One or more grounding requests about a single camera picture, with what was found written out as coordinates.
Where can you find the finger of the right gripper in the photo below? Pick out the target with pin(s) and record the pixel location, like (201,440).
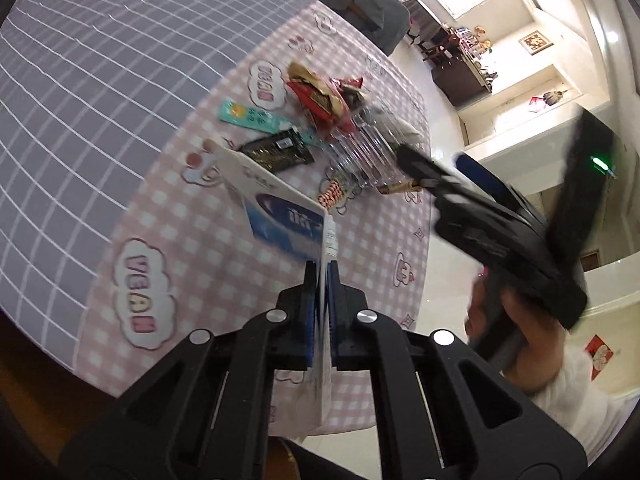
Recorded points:
(420,168)
(487,182)

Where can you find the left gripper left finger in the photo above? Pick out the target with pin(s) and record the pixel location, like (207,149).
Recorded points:
(203,410)

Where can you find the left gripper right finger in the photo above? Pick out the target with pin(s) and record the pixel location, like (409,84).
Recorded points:
(442,412)

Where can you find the white sleeve forearm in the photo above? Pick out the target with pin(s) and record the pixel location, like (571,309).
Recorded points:
(591,416)

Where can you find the person's right hand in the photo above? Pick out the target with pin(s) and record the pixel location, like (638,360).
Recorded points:
(540,356)

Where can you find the dark wooden desk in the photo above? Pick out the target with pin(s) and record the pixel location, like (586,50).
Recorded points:
(458,78)

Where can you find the red door decoration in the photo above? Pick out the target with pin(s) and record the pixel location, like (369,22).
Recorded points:
(600,354)

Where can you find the black snack wrapper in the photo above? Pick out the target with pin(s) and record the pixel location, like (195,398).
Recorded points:
(278,152)

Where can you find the grey covered chair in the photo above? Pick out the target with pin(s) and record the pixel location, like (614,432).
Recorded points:
(383,22)

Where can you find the teal snack wrapper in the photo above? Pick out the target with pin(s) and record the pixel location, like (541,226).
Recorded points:
(260,120)

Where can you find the pink grey checkered tablecloth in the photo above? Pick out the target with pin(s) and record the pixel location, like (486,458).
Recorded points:
(116,241)

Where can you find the framed picture far wall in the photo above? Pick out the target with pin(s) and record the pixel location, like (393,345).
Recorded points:
(535,42)

